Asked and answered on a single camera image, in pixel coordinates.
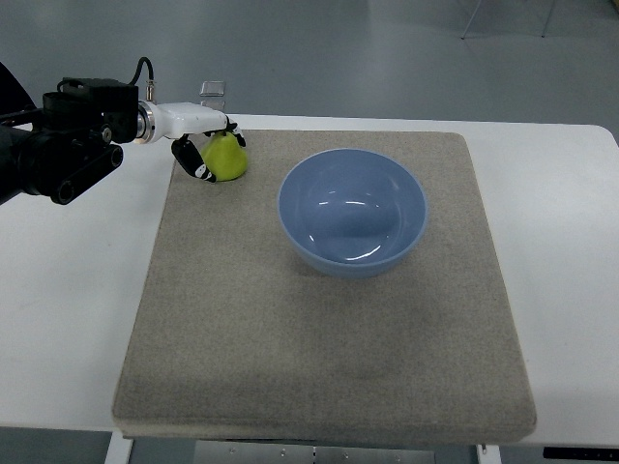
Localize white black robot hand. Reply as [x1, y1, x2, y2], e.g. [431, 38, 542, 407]
[153, 102, 246, 182]

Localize green pear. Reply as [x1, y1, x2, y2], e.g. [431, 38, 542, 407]
[199, 132, 248, 182]

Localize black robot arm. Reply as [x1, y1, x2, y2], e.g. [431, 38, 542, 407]
[1, 67, 155, 205]

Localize blue bowl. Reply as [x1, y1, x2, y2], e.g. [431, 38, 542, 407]
[277, 148, 429, 278]

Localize lower floor outlet plate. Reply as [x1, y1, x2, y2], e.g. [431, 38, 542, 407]
[200, 98, 225, 112]

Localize grey felt mat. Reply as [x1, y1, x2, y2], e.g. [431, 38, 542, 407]
[112, 130, 537, 447]

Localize metal chair legs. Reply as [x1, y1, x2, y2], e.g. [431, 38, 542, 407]
[459, 0, 558, 41]

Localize white table frame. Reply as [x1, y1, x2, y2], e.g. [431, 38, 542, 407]
[104, 432, 618, 463]

